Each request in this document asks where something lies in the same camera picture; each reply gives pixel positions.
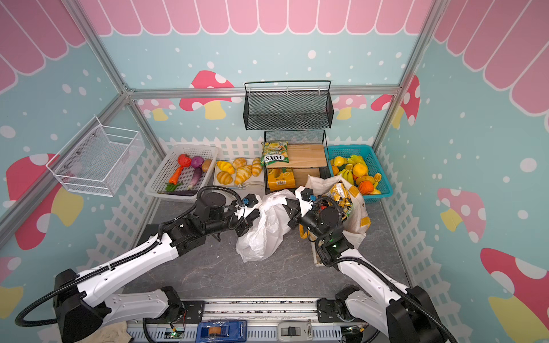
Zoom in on white wire wall basket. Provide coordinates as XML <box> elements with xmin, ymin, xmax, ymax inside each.
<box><xmin>46</xmin><ymin>117</ymin><xmax>145</xmax><ymax>197</ymax></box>

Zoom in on toy orange fruit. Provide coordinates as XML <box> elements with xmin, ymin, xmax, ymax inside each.
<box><xmin>358</xmin><ymin>180</ymin><xmax>375</xmax><ymax>195</ymax></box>

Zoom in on toy bread roll middle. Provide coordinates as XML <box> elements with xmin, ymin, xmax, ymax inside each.
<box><xmin>232</xmin><ymin>157</ymin><xmax>247</xmax><ymax>169</ymax></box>

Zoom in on toy striped bread loaf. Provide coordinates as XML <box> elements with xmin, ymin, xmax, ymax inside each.
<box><xmin>234</xmin><ymin>165</ymin><xmax>252</xmax><ymax>186</ymax></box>

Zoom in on grey device on rail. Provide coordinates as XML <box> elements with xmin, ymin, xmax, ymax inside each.
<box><xmin>277</xmin><ymin>321</ymin><xmax>313</xmax><ymax>343</ymax></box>

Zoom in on purple toy eggplant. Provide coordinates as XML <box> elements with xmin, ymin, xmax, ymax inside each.
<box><xmin>187</xmin><ymin>167</ymin><xmax>203</xmax><ymax>190</ymax></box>

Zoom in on toy croissant front left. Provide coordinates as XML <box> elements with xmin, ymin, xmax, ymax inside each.
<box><xmin>216</xmin><ymin>171</ymin><xmax>233</xmax><ymax>185</ymax></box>

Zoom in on yellow black snack bag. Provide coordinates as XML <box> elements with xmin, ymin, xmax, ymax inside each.
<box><xmin>326</xmin><ymin>182</ymin><xmax>353</xmax><ymax>216</ymax></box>

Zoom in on cream canvas tote bag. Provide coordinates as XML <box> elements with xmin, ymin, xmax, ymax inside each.
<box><xmin>300</xmin><ymin>177</ymin><xmax>371</xmax><ymax>264</ymax></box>

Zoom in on white cutting board tray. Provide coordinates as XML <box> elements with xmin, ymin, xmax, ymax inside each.
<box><xmin>214</xmin><ymin>157</ymin><xmax>266</xmax><ymax>197</ymax></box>

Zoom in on green Fox's candy bag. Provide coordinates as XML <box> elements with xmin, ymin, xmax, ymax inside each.
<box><xmin>262</xmin><ymin>141</ymin><xmax>290</xmax><ymax>166</ymax></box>

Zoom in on toy bread right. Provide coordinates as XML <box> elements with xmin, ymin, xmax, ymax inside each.
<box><xmin>252</xmin><ymin>158</ymin><xmax>262</xmax><ymax>177</ymax></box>

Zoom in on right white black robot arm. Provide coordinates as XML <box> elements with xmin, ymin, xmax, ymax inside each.
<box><xmin>285</xmin><ymin>187</ymin><xmax>456</xmax><ymax>342</ymax></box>

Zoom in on black wire wooden shelf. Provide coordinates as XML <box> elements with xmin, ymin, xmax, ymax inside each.
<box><xmin>262</xmin><ymin>129</ymin><xmax>327</xmax><ymax>193</ymax></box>

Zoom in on white plastic vegetable basket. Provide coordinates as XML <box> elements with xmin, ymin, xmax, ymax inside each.
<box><xmin>145</xmin><ymin>144</ymin><xmax>220</xmax><ymax>202</ymax></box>

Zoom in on beige cloth rag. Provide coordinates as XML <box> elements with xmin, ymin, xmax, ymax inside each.
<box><xmin>79</xmin><ymin>322</ymin><xmax>133</xmax><ymax>343</ymax></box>

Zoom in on yellow snack packet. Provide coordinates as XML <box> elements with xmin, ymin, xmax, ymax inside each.
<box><xmin>267</xmin><ymin>168</ymin><xmax>296</xmax><ymax>192</ymax></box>

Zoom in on black mesh wall basket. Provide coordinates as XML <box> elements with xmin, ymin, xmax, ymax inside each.
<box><xmin>243</xmin><ymin>80</ymin><xmax>335</xmax><ymax>131</ymax></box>

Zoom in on teal plastic fruit basket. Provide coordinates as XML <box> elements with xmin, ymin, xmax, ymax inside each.
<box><xmin>325</xmin><ymin>144</ymin><xmax>393</xmax><ymax>204</ymax></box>

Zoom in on purple toy onion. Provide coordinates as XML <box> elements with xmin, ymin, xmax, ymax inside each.
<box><xmin>191</xmin><ymin>156</ymin><xmax>204</xmax><ymax>168</ymax></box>

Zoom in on toy banana bunch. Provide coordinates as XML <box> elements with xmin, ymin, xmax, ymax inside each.
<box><xmin>338</xmin><ymin>164</ymin><xmax>355</xmax><ymax>185</ymax></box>

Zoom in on toy yellow lemon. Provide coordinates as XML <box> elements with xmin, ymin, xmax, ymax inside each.
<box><xmin>352</xmin><ymin>163</ymin><xmax>368</xmax><ymax>178</ymax></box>

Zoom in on toy croissant back left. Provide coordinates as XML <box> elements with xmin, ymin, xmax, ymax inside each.
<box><xmin>217</xmin><ymin>161</ymin><xmax>235</xmax><ymax>174</ymax></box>

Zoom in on brown toy potato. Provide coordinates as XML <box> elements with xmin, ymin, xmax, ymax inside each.
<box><xmin>202</xmin><ymin>159</ymin><xmax>212</xmax><ymax>172</ymax></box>

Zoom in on red toy tomato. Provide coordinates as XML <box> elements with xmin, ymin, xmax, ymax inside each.
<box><xmin>177</xmin><ymin>154</ymin><xmax>192</xmax><ymax>168</ymax></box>

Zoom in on toy croissant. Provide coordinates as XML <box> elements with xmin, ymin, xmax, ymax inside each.
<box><xmin>216</xmin><ymin>171</ymin><xmax>233</xmax><ymax>185</ymax></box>
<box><xmin>217</xmin><ymin>161</ymin><xmax>235</xmax><ymax>174</ymax></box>

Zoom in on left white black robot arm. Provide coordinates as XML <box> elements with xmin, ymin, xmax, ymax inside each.
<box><xmin>14</xmin><ymin>186</ymin><xmax>262</xmax><ymax>342</ymax></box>

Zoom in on orange toy carrot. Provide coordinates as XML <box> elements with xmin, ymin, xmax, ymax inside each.
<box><xmin>168</xmin><ymin>166</ymin><xmax>184</xmax><ymax>185</ymax></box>

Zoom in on white plastic grocery bag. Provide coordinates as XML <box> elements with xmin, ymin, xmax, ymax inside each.
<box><xmin>236</xmin><ymin>190</ymin><xmax>297</xmax><ymax>262</ymax></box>

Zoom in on blue device on rail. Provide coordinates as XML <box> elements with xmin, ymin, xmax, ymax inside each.
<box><xmin>195</xmin><ymin>320</ymin><xmax>247</xmax><ymax>343</ymax></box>

